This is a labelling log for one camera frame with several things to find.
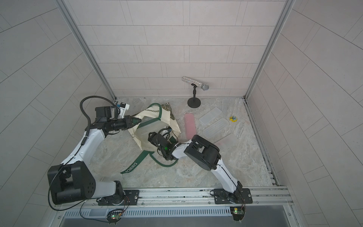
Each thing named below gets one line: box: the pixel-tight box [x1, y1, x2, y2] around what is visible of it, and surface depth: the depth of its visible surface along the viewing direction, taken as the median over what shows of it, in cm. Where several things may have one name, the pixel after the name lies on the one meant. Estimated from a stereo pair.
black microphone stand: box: [187, 83, 202, 109], surface depth 114 cm
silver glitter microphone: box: [181, 76, 210, 91], surface depth 98 cm
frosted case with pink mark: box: [213, 133, 242, 156], surface depth 93 cm
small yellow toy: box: [229, 115, 238, 123], surface depth 104 cm
